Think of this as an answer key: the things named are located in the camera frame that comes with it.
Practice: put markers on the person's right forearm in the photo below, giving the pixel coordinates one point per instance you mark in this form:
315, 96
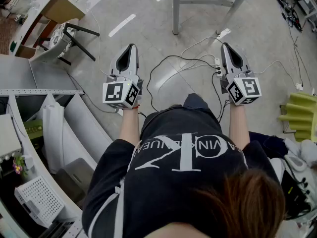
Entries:
239, 125

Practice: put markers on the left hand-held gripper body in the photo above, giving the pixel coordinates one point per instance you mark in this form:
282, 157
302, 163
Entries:
115, 93

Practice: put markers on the lime green folded mat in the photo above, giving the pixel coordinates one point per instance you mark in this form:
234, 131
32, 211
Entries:
301, 113

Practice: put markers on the grey metal shelf rack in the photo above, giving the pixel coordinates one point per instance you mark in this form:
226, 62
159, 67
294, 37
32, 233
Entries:
49, 92

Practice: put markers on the white perforated basket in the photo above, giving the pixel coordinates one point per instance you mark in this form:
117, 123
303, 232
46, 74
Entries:
39, 199

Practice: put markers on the white curved plastic seat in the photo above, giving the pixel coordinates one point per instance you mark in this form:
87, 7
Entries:
47, 54

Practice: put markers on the white cabinet with brown panels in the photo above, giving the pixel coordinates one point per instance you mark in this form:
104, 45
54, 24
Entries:
62, 7

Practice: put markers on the person's left forearm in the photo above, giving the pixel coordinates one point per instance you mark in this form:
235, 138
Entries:
128, 125

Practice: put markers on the white wall charger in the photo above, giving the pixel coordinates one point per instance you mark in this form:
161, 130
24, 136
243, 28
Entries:
299, 86

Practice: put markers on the white electronic device with knobs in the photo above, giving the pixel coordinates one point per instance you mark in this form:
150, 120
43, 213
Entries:
8, 137

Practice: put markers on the black garment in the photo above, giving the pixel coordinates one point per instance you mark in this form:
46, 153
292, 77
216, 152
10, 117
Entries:
267, 142

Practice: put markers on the grey plastic storage bin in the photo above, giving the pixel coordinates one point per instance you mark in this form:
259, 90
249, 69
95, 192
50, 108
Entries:
74, 180

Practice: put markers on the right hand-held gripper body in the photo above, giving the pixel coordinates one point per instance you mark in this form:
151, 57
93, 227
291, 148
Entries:
251, 87

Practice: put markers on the white power strip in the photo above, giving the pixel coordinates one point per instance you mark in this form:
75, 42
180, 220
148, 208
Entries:
218, 66

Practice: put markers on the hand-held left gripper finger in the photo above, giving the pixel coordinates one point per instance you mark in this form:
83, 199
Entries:
133, 58
116, 62

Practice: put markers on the small artificial flowers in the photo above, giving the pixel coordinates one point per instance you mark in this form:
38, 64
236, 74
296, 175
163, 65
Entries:
18, 166

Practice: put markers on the person's black printed t-shirt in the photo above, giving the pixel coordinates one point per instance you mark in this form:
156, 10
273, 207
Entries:
161, 182

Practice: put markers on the person's dark trousers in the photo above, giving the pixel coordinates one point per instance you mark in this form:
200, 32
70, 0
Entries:
195, 100

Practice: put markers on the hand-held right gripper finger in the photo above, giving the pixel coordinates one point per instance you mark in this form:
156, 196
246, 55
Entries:
240, 62
226, 58

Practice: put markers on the patterned stool with black legs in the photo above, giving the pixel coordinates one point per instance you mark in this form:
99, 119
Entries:
62, 38

